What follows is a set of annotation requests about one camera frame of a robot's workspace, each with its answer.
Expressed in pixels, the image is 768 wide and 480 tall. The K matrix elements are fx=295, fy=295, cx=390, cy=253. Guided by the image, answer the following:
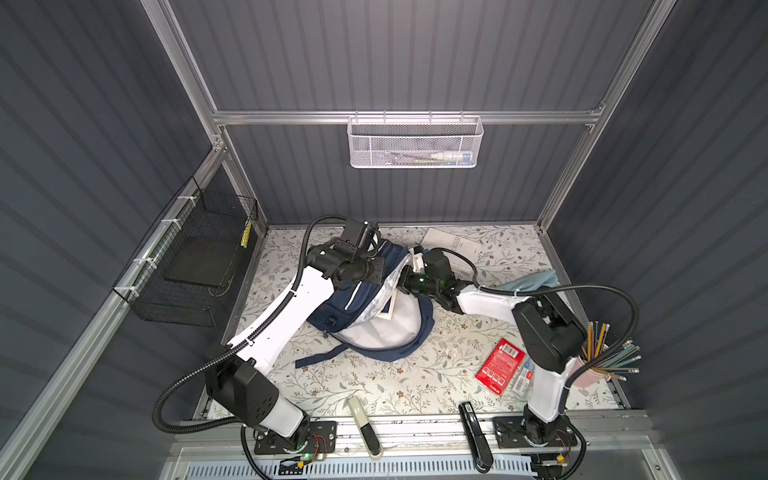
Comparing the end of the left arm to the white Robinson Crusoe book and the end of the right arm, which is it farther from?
the white Robinson Crusoe book

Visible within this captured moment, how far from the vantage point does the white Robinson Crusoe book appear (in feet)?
3.73

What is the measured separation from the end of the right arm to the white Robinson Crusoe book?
0.36 metres

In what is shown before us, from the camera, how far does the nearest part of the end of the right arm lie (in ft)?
2.36
